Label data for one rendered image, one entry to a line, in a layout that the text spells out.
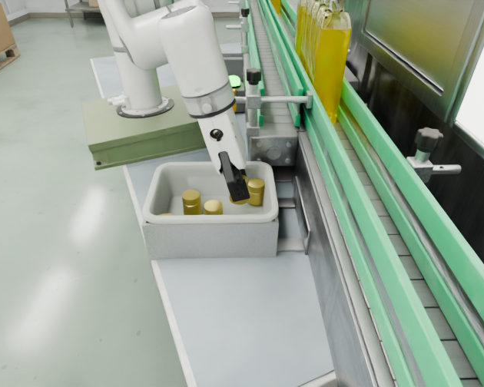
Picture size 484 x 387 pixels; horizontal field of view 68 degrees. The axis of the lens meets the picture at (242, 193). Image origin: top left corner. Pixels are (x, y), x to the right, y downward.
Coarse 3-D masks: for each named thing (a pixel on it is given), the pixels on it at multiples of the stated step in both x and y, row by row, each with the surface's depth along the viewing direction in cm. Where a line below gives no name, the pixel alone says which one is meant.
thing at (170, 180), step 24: (168, 168) 69; (192, 168) 70; (264, 168) 69; (168, 192) 71; (216, 192) 72; (264, 192) 69; (144, 216) 57; (168, 216) 57; (192, 216) 57; (216, 216) 57; (240, 216) 57; (264, 216) 57
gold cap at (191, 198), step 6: (186, 192) 66; (192, 192) 66; (198, 192) 66; (186, 198) 65; (192, 198) 65; (198, 198) 65; (186, 204) 65; (192, 204) 65; (198, 204) 66; (186, 210) 66; (192, 210) 66; (198, 210) 67
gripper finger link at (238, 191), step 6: (234, 174) 57; (234, 186) 60; (240, 186) 60; (246, 186) 61; (234, 192) 60; (240, 192) 60; (246, 192) 61; (234, 198) 62; (240, 198) 61; (246, 198) 62
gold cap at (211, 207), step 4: (208, 200) 64; (212, 200) 64; (216, 200) 64; (204, 204) 63; (208, 204) 63; (212, 204) 63; (216, 204) 63; (220, 204) 63; (204, 208) 63; (208, 208) 63; (212, 208) 63; (216, 208) 63; (220, 208) 63; (204, 212) 63; (208, 212) 62; (212, 212) 62; (216, 212) 62; (220, 212) 63
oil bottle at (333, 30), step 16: (320, 16) 64; (336, 16) 62; (320, 32) 64; (336, 32) 63; (320, 48) 65; (336, 48) 65; (320, 64) 67; (336, 64) 67; (320, 80) 68; (336, 80) 69; (320, 96) 70; (336, 96) 70; (336, 112) 73
